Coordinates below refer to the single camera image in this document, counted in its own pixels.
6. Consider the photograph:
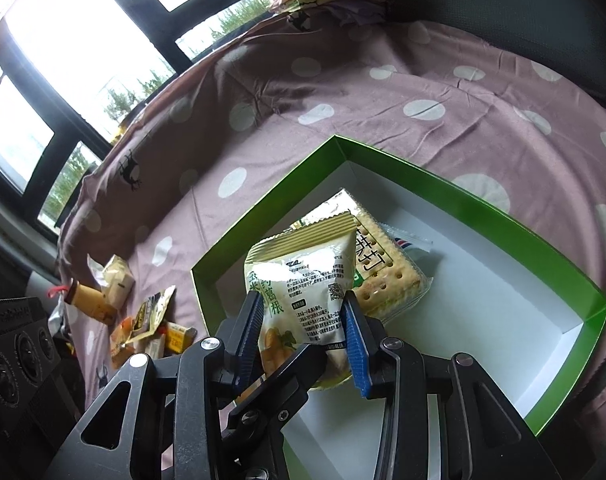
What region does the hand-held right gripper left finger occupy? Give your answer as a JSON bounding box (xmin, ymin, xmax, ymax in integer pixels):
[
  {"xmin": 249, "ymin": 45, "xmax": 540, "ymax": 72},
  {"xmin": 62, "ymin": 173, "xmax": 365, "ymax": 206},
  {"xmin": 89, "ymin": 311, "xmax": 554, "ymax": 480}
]
[{"xmin": 45, "ymin": 291, "xmax": 264, "ymax": 480}]

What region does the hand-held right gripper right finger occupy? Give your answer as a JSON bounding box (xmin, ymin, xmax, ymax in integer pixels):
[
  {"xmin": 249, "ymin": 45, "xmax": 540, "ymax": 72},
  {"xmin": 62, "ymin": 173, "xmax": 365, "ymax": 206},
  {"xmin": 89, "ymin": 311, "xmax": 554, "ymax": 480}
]
[{"xmin": 343, "ymin": 291, "xmax": 558, "ymax": 480}]

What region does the pale yellow green snack packet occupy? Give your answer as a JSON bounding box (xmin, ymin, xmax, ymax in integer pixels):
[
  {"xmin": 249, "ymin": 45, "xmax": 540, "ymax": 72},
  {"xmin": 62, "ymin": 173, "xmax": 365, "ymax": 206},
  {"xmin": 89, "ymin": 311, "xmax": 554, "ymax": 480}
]
[{"xmin": 245, "ymin": 211, "xmax": 358, "ymax": 391}]

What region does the clear soda cracker packet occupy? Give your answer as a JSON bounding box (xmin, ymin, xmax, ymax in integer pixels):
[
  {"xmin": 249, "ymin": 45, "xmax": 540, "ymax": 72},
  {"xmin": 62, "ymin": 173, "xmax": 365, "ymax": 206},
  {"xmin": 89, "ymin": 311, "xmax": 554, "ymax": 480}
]
[{"xmin": 293, "ymin": 189, "xmax": 434, "ymax": 323}]

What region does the orange rice cracker packet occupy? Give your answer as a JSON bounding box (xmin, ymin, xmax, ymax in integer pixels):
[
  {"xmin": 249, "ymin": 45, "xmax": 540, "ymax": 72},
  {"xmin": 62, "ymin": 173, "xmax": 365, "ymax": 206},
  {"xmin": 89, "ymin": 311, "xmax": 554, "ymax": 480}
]
[{"xmin": 109, "ymin": 317, "xmax": 138, "ymax": 368}]

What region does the white blue snack packet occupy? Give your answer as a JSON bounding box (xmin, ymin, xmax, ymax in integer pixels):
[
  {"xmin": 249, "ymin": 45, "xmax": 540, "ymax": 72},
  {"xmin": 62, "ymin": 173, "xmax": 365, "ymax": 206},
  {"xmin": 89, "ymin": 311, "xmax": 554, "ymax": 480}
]
[{"xmin": 378, "ymin": 224, "xmax": 434, "ymax": 253}]

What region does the green cardboard box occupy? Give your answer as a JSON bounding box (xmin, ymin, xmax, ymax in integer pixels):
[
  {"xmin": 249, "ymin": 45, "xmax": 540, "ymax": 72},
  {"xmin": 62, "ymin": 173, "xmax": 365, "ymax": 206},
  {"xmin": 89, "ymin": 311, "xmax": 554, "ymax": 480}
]
[{"xmin": 190, "ymin": 134, "xmax": 606, "ymax": 436}]

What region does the crumpled white plastic bag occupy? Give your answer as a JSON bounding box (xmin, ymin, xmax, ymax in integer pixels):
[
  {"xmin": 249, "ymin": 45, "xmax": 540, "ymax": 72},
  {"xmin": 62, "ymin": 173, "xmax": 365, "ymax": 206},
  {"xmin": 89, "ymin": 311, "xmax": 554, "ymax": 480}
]
[{"xmin": 48, "ymin": 305, "xmax": 76, "ymax": 356}]

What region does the yellow bear bottle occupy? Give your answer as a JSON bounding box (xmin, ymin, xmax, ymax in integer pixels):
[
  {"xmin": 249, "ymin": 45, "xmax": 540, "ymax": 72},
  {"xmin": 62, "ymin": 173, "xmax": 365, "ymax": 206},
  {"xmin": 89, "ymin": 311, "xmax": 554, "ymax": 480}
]
[{"xmin": 48, "ymin": 280, "xmax": 118, "ymax": 325}]

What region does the black gold snack packet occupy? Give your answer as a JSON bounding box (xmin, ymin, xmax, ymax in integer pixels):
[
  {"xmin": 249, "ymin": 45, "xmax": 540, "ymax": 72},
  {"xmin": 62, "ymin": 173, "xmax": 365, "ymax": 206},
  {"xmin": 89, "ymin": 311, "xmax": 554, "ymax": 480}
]
[{"xmin": 128, "ymin": 285, "xmax": 177, "ymax": 343}]

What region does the yellow tissue pack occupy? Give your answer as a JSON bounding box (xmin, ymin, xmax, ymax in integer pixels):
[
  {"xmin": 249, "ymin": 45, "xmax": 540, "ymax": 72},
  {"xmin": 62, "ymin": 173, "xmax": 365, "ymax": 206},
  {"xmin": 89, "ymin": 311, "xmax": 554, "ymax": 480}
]
[{"xmin": 87, "ymin": 254, "xmax": 135, "ymax": 308}]

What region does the pink polka dot bed sheet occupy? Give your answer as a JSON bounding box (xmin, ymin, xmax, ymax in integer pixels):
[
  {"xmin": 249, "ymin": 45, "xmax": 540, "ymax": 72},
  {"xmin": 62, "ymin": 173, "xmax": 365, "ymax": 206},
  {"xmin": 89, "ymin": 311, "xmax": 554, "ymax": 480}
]
[{"xmin": 58, "ymin": 10, "xmax": 606, "ymax": 480}]

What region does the black framed window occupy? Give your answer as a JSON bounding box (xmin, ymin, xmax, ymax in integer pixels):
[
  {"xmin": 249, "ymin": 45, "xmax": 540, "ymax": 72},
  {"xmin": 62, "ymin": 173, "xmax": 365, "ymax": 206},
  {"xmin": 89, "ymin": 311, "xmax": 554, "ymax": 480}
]
[{"xmin": 0, "ymin": 0, "xmax": 294, "ymax": 236}]

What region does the dark grey cushion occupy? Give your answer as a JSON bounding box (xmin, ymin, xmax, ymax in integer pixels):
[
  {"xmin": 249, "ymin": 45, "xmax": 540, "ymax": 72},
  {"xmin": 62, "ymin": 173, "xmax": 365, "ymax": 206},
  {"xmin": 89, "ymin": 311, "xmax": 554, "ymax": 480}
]
[{"xmin": 383, "ymin": 0, "xmax": 606, "ymax": 121}]

